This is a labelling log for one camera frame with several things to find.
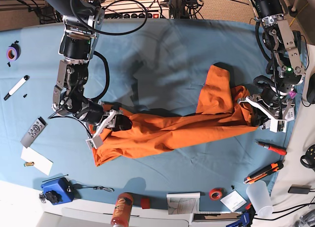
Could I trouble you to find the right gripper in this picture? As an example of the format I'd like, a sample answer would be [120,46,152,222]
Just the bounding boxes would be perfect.
[86,109,132,148]

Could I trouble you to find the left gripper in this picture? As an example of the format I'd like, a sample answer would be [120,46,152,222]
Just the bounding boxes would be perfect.
[237,94,294,133]

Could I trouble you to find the orange t-shirt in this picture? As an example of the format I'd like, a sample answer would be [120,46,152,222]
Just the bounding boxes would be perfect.
[92,65,257,166]

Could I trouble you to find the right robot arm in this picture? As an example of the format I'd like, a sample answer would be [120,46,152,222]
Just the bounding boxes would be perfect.
[46,0,132,149]

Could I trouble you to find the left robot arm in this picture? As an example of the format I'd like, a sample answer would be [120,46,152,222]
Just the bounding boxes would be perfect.
[238,0,306,132]

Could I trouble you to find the red screwdriver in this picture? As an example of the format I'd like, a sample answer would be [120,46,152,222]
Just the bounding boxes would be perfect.
[255,141,287,156]

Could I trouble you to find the purple glue tube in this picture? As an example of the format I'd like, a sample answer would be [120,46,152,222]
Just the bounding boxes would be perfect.
[289,91,297,99]

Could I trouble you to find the orange black utility knife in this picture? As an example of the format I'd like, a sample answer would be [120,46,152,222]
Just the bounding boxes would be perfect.
[244,161,284,184]

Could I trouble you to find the blue table cloth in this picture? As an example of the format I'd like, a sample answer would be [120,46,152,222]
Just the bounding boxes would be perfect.
[0,19,294,212]

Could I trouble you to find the clear plastic cup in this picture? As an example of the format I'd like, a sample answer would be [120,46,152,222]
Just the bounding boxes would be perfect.
[246,180,274,218]

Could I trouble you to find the black power adapter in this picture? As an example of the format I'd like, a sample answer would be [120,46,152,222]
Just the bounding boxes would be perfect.
[288,185,311,195]

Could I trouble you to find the orange drink bottle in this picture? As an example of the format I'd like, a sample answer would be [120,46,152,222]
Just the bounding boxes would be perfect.
[111,193,133,227]

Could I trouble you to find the small red block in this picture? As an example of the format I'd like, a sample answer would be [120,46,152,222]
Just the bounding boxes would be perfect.
[140,197,150,209]

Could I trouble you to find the white square card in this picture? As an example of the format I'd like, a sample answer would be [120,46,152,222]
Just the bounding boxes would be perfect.
[220,190,247,212]

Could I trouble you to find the red tape roll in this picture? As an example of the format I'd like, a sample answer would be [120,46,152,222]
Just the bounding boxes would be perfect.
[209,188,224,200]

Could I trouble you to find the grey remote control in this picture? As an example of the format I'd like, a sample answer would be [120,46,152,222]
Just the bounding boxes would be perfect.
[21,117,47,148]

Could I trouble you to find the white paper card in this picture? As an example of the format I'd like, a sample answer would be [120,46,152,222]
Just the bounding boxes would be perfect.
[21,147,53,175]

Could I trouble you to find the blue clamp box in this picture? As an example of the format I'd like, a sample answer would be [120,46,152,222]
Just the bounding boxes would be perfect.
[41,177,74,205]

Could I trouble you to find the blue bar clamp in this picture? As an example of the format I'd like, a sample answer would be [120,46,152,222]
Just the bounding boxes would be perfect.
[226,203,256,227]

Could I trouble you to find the spiral notebook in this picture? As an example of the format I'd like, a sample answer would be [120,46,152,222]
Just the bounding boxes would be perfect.
[166,193,200,215]

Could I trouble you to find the small AA battery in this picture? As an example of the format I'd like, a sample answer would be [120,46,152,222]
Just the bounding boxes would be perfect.
[24,162,34,167]

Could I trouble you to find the black white marker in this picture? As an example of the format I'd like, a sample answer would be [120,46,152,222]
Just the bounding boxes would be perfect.
[4,75,30,100]

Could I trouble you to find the white power strip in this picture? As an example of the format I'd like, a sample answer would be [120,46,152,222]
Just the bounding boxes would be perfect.
[105,0,170,19]

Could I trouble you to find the purple tape roll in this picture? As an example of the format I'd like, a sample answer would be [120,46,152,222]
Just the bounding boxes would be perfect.
[6,43,21,62]

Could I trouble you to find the black lanyard with carabiner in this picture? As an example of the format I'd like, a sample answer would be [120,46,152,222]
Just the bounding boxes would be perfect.
[73,183,115,193]

